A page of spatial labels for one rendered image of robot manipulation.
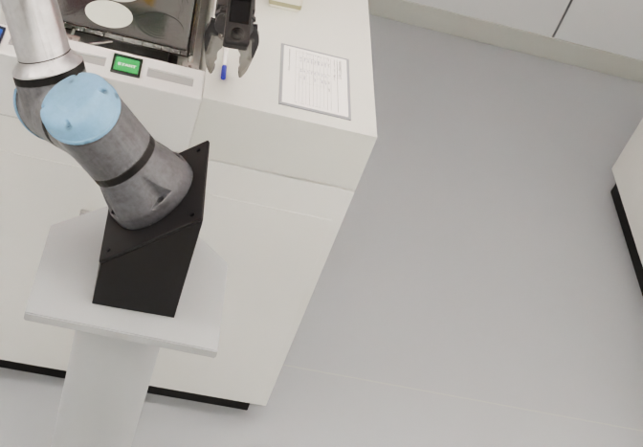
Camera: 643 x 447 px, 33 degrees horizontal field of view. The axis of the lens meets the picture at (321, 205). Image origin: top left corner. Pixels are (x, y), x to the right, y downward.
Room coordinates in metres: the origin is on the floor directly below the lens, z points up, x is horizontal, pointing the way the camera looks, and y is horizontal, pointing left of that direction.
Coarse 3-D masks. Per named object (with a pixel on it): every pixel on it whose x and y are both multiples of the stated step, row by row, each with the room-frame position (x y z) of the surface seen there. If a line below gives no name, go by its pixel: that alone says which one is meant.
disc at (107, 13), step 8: (104, 0) 1.93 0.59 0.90; (88, 8) 1.88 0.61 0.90; (96, 8) 1.89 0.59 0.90; (104, 8) 1.90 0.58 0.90; (112, 8) 1.91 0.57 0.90; (120, 8) 1.92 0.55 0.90; (88, 16) 1.85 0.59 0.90; (96, 16) 1.86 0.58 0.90; (104, 16) 1.87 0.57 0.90; (112, 16) 1.88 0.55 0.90; (120, 16) 1.89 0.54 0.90; (128, 16) 1.90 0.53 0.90; (104, 24) 1.84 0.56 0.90; (112, 24) 1.85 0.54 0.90; (120, 24) 1.86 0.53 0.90; (128, 24) 1.88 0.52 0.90
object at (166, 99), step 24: (0, 24) 1.63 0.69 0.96; (0, 48) 1.57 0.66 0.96; (72, 48) 1.65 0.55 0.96; (96, 48) 1.67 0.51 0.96; (0, 72) 1.55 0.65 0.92; (96, 72) 1.60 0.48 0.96; (144, 72) 1.66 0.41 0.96; (168, 72) 1.69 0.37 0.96; (192, 72) 1.72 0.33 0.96; (0, 96) 1.55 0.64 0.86; (120, 96) 1.61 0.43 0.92; (144, 96) 1.62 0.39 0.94; (168, 96) 1.63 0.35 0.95; (192, 96) 1.64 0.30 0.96; (144, 120) 1.62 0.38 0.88; (168, 120) 1.63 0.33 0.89; (192, 120) 1.64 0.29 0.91; (168, 144) 1.64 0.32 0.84
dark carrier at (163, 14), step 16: (64, 0) 1.87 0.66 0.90; (80, 0) 1.89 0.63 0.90; (96, 0) 1.91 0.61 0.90; (112, 0) 1.94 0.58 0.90; (144, 0) 1.98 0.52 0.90; (160, 0) 2.01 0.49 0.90; (176, 0) 2.03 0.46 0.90; (192, 0) 2.05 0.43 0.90; (64, 16) 1.82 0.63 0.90; (80, 16) 1.84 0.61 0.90; (144, 16) 1.93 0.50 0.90; (160, 16) 1.95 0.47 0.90; (176, 16) 1.97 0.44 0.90; (112, 32) 1.83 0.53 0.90; (128, 32) 1.85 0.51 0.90; (144, 32) 1.87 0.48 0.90; (160, 32) 1.89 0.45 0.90; (176, 32) 1.91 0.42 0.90
